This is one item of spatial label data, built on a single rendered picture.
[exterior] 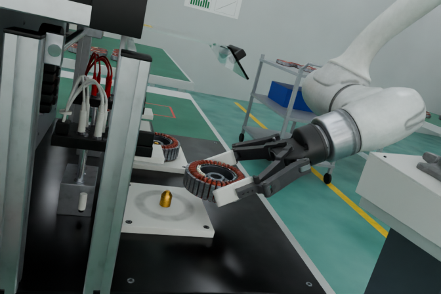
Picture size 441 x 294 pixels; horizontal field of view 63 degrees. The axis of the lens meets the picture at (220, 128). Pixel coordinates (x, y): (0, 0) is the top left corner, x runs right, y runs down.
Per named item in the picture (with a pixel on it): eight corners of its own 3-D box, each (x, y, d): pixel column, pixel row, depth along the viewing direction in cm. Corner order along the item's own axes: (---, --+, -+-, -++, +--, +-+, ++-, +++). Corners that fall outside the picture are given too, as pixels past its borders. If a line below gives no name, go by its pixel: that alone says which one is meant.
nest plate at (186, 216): (196, 193, 73) (197, 188, 73) (213, 237, 59) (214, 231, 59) (120, 186, 69) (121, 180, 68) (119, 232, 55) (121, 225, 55)
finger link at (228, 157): (233, 150, 70) (231, 149, 71) (199, 163, 69) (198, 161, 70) (237, 164, 71) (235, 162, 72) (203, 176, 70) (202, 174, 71)
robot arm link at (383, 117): (365, 167, 66) (327, 138, 78) (438, 139, 68) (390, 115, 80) (361, 115, 61) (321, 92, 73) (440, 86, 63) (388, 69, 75)
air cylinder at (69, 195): (94, 194, 64) (99, 165, 62) (90, 216, 57) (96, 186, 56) (63, 191, 62) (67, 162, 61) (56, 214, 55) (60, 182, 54)
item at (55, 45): (100, 28, 92) (101, 16, 91) (59, 67, 35) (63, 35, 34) (93, 27, 91) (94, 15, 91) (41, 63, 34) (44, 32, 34)
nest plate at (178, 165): (180, 149, 95) (180, 146, 95) (189, 174, 82) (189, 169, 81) (121, 142, 91) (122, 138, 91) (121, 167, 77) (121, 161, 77)
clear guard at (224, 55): (221, 63, 99) (226, 42, 98) (249, 80, 77) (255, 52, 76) (97, 37, 90) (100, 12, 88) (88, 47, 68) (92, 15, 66)
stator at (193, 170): (233, 178, 72) (237, 161, 71) (251, 207, 62) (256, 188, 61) (178, 173, 69) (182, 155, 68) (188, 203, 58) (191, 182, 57)
